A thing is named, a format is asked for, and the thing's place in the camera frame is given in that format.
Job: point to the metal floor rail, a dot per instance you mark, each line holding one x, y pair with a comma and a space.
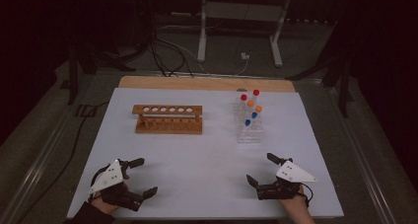
361, 158
42, 158

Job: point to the wooden test tube rack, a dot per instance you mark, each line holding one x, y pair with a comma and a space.
167, 129

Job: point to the black stand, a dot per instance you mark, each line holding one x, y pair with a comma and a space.
73, 72
344, 92

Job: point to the person's left hand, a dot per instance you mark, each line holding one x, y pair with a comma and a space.
101, 204

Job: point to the white plug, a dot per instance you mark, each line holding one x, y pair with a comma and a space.
245, 56

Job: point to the clear plastic test tube rack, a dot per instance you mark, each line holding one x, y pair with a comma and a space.
251, 135

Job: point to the white metal stand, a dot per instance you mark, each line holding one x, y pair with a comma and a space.
202, 36

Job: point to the person's right hand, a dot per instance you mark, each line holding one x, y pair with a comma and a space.
295, 204

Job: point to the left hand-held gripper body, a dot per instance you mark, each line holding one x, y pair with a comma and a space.
108, 178

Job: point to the red cap test tube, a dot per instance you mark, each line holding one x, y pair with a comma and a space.
243, 97
256, 92

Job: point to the white table mat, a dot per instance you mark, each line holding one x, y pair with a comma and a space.
197, 171

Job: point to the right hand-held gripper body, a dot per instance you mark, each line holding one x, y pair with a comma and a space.
292, 173

